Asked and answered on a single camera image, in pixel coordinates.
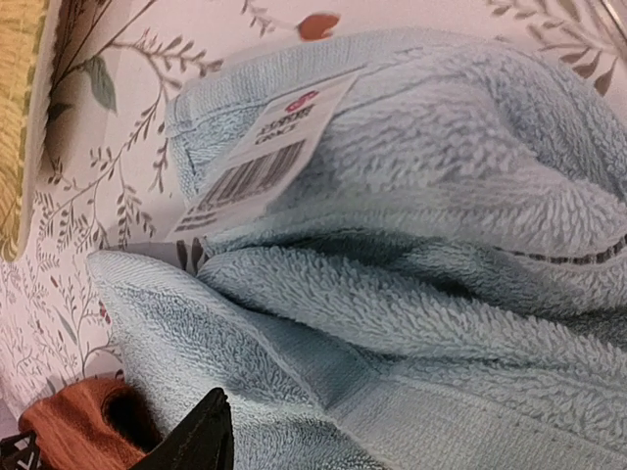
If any light blue towel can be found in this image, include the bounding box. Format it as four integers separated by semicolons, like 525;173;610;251
88;29;626;469

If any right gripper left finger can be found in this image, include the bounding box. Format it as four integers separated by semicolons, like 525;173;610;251
0;431;40;470

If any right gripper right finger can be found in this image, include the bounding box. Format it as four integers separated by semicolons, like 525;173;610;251
121;388;233;470

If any woven bamboo tray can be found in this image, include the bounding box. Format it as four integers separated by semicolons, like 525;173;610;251
1;1;49;261

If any dark red towel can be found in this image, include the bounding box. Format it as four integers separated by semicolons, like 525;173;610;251
18;378;162;470

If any floral patterned table mat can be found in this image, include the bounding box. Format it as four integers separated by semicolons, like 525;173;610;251
1;1;626;436

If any white barcode towel label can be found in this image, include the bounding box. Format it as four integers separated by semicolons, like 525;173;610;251
166;70;358;242

